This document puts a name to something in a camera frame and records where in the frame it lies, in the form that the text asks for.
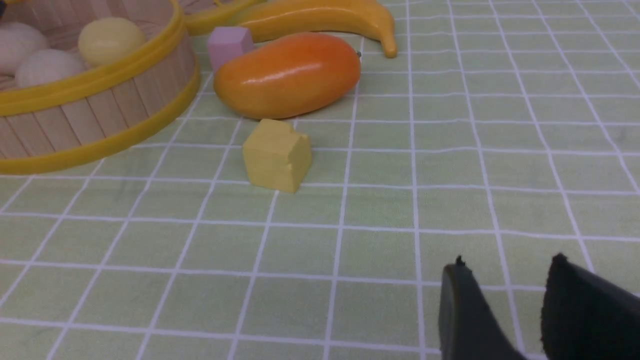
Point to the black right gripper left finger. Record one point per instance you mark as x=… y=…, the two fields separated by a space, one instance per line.
x=467 y=327

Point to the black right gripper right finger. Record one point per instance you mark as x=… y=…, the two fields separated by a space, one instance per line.
x=586 y=317

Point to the yellow bun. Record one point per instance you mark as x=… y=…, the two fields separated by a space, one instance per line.
x=107 y=40

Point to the white bun front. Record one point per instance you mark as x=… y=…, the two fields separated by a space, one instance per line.
x=46 y=66

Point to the white bun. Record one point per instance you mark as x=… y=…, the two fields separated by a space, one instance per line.
x=17 y=42
x=46 y=66

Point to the bamboo steamer lid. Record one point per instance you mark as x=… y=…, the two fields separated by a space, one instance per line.
x=202 y=16

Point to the bamboo steamer tray yellow rims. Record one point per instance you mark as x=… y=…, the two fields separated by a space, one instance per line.
x=106 y=109

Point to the green checkered tablecloth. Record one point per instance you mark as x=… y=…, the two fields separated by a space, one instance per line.
x=505 y=131

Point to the yellow foam block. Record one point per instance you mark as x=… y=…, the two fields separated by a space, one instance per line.
x=276 y=156

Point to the orange toy mango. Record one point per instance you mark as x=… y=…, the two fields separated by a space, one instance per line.
x=289 y=77

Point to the yellow toy banana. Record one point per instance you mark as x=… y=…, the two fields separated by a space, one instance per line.
x=274 y=19

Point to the pink foam cube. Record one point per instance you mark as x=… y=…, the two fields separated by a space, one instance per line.
x=226 y=43

